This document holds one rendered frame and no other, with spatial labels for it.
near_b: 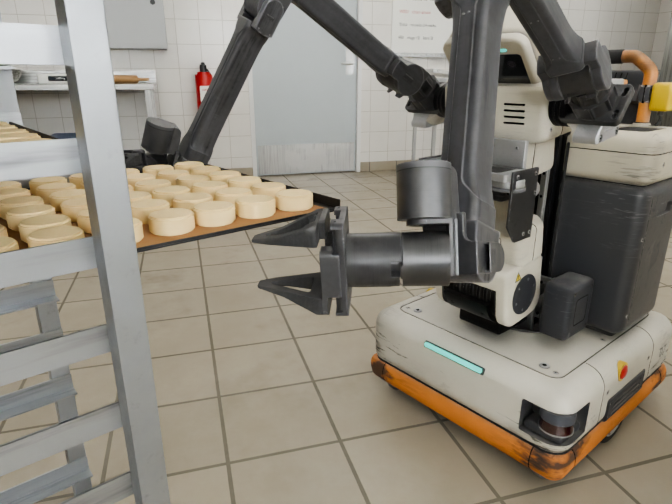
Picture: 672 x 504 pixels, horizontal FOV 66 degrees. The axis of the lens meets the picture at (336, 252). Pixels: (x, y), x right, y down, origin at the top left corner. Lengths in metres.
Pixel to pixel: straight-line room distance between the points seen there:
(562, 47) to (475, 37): 0.32
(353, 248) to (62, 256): 0.27
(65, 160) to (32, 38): 0.10
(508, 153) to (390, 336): 0.63
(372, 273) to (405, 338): 0.98
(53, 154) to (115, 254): 0.10
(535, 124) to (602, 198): 0.33
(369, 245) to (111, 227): 0.24
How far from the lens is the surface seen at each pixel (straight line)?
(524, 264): 1.31
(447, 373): 1.42
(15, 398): 1.05
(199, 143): 1.15
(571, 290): 1.36
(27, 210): 0.68
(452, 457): 1.47
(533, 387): 1.29
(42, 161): 0.51
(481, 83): 0.65
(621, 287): 1.48
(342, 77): 5.26
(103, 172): 0.49
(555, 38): 0.96
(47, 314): 1.00
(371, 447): 1.47
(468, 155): 0.61
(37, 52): 0.50
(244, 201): 0.64
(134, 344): 0.54
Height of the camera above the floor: 0.94
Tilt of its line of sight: 19 degrees down
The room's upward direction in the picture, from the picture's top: straight up
